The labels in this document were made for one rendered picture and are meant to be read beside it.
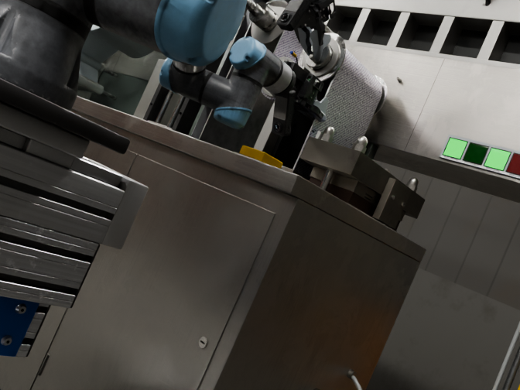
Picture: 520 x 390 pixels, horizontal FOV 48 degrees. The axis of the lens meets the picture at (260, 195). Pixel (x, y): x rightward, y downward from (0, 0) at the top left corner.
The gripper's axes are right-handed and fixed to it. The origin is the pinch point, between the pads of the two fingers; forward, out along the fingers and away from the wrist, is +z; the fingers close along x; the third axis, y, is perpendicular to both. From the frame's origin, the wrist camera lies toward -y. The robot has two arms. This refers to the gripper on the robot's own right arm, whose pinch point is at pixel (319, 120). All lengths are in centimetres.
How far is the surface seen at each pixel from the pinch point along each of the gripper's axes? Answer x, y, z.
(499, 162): -36.9, 8.5, 29.4
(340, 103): -0.3, 7.1, 4.6
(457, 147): -24.6, 9.8, 29.4
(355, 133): -0.3, 3.2, 17.0
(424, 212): 70, 15, 224
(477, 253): 29, 2, 223
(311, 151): -6.6, -9.6, -6.4
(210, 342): -20, -56, -29
